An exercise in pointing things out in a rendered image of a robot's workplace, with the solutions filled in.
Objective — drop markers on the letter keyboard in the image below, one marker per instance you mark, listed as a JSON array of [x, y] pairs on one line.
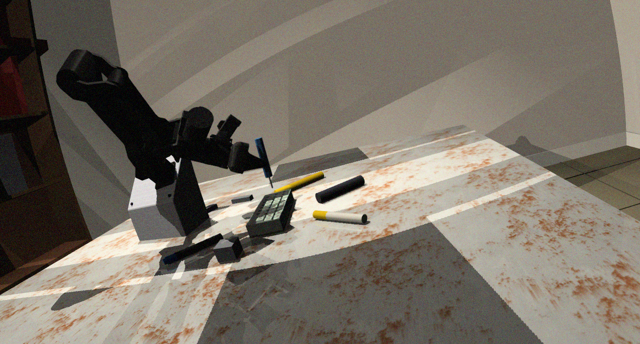
[[271, 214]]

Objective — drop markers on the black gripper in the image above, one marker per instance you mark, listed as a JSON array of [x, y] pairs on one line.
[[235, 156]]

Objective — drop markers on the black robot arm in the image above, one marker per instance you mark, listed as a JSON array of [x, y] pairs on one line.
[[148, 139]]

